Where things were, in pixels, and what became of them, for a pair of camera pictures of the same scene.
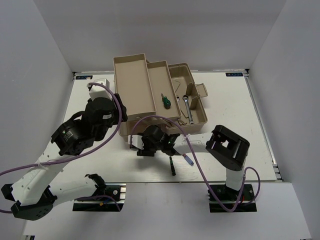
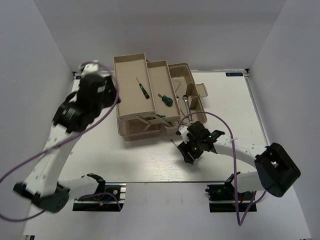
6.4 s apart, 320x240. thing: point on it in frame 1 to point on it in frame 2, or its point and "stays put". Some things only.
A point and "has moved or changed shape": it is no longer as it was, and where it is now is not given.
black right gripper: [145, 152] to [187, 158]
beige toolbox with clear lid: [155, 93] stays put
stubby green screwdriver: [166, 102] has moved or changed shape
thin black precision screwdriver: [172, 166] to [146, 94]
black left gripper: [124, 115] to [112, 95]
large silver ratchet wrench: [185, 98] stays put
